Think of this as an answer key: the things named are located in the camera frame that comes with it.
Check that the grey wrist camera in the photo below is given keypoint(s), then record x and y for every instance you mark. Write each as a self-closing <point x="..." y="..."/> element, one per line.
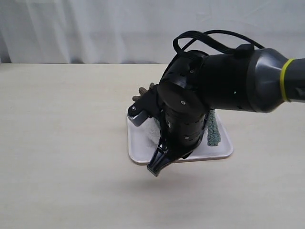
<point x="148" y="105"/>

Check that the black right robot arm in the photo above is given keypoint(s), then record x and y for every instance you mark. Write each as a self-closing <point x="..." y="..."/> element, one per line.
<point x="251" y="81"/>

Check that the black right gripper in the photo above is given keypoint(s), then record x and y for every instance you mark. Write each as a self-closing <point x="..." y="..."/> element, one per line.
<point x="182" y="134"/>

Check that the white plastic tray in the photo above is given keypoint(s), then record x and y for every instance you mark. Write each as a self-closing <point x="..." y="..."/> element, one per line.
<point x="141" y="150"/>

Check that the white backdrop curtain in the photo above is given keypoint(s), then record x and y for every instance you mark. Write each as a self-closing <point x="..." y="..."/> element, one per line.
<point x="138" y="31"/>

